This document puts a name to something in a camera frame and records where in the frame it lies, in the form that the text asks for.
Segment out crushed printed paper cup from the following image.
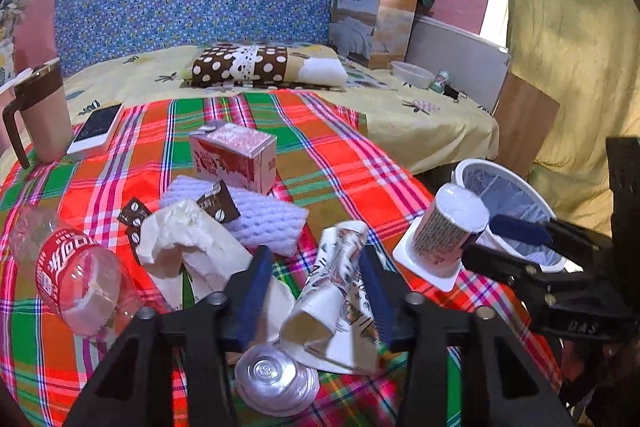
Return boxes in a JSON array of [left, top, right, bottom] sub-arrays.
[[279, 221, 386, 375]]

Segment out white plastic object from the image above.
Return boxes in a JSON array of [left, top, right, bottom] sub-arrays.
[[0, 68, 33, 96]]

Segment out clear plastic bowl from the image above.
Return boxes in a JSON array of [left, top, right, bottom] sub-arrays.
[[389, 61, 433, 90]]

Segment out white cabinet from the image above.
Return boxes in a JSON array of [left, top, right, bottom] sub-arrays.
[[405, 16, 511, 108]]

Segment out brown polka dot pillow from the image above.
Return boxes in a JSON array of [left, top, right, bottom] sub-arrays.
[[182, 42, 348, 92]]

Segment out red and white carton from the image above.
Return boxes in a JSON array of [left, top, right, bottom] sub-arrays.
[[189, 122, 277, 196]]

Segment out yellow printed bed sheet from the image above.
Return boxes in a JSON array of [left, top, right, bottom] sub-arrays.
[[0, 44, 501, 178]]

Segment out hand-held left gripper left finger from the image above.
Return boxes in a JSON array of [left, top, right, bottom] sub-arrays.
[[65, 246, 275, 427]]

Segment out floral cloth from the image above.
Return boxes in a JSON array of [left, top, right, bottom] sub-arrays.
[[0, 0, 33, 72]]

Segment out white fluffy cloth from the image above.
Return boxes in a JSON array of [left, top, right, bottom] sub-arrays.
[[299, 56, 348, 86]]

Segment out clear plastic lid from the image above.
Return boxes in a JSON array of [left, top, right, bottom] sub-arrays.
[[234, 341, 321, 418]]

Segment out beige mug with brown handle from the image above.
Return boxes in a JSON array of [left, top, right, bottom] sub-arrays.
[[1, 58, 75, 170]]

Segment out brown coffee sachet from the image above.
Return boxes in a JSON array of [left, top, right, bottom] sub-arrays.
[[196, 181, 242, 224], [117, 198, 153, 265]]

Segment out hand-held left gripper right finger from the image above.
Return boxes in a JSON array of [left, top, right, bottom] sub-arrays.
[[357, 244, 576, 427]]

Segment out red green plaid blanket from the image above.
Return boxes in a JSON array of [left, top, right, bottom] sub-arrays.
[[0, 89, 563, 427]]

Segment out white tissue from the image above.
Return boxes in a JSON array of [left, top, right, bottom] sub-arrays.
[[136, 199, 296, 348]]

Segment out white foam net sleeve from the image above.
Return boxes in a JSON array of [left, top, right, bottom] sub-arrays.
[[160, 175, 309, 258]]

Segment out wooden board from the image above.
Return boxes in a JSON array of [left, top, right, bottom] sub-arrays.
[[492, 72, 561, 178]]

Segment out yellow curtain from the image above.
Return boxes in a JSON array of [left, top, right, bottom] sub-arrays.
[[492, 0, 640, 238]]

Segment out clear bottle with red label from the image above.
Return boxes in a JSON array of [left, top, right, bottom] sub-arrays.
[[9, 206, 146, 339]]

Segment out white yogurt cup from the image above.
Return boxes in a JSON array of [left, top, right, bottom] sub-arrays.
[[392, 183, 491, 292]]

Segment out printed quilt box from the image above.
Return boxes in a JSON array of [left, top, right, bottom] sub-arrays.
[[327, 0, 418, 70]]

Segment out white smartphone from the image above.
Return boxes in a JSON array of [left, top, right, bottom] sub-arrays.
[[66, 103, 125, 156]]

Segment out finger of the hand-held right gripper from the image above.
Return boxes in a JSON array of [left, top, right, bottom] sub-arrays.
[[489, 213, 615, 269], [461, 244, 602, 309]]

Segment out white trash bin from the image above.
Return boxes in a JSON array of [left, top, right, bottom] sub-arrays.
[[452, 158, 571, 273]]

